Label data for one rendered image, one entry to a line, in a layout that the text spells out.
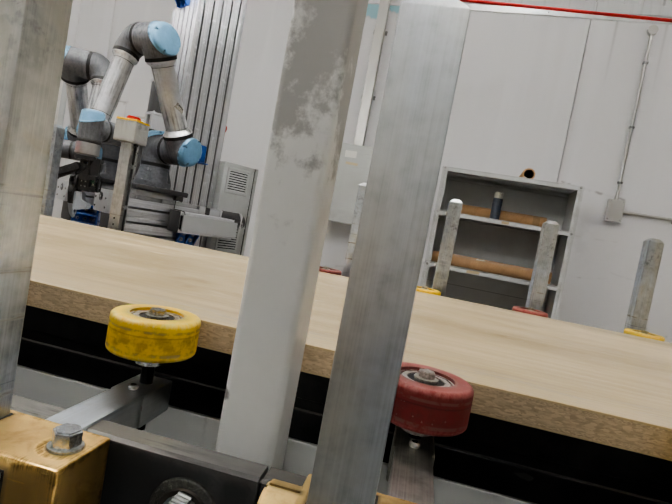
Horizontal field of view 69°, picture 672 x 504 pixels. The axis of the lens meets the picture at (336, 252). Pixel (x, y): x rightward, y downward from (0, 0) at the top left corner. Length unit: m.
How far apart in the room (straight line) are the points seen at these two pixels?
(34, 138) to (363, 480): 0.28
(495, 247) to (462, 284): 0.37
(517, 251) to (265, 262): 3.50
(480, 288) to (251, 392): 3.47
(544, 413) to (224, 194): 2.15
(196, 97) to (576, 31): 2.81
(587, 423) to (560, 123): 3.57
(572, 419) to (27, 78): 0.49
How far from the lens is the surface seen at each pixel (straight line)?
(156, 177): 2.15
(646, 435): 0.52
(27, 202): 0.37
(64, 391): 0.63
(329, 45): 0.40
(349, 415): 0.27
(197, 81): 2.47
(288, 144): 0.38
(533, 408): 0.49
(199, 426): 0.55
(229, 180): 2.49
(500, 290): 3.83
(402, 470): 0.38
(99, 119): 1.85
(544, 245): 1.37
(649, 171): 4.07
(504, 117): 3.96
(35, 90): 0.37
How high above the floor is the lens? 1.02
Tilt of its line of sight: 3 degrees down
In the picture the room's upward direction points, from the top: 11 degrees clockwise
